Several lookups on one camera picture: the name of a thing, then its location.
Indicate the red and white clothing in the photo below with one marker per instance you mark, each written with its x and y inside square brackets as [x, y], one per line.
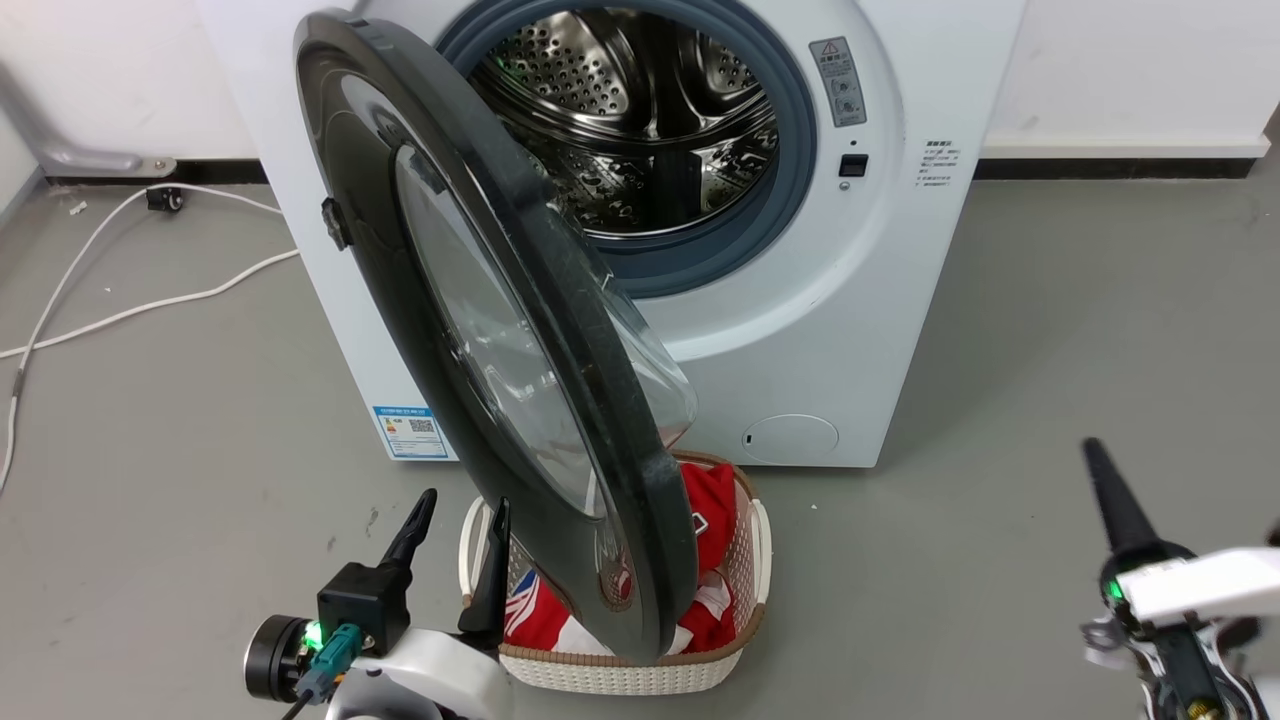
[712, 500]

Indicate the stainless steel washer drum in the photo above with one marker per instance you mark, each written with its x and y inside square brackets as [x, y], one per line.
[640, 90]

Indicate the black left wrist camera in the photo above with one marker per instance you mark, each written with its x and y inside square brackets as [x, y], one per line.
[360, 605]

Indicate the dark round washing machine door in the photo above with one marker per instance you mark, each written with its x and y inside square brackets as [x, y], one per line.
[610, 400]

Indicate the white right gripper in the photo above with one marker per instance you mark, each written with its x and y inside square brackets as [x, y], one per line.
[1200, 585]

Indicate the black right wrist camera bracket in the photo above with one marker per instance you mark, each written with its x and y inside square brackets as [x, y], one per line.
[1180, 665]

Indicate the small black floor socket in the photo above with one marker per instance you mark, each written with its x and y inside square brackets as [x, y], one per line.
[166, 199]

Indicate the blue energy label sticker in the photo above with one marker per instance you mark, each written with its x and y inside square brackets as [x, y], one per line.
[410, 432]

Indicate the round white filter cover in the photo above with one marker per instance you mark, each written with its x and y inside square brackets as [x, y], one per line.
[790, 440]

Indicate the grey warning sticker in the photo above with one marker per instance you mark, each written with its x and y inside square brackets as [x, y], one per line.
[838, 82]

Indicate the white woven laundry basket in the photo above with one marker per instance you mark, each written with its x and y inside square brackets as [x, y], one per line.
[620, 675]

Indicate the grey-blue rubber door gasket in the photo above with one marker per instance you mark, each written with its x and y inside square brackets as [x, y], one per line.
[790, 200]

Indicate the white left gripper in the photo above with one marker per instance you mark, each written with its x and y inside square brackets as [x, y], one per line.
[440, 675]

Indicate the white front-load washing machine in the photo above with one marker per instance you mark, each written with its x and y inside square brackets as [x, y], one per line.
[850, 330]

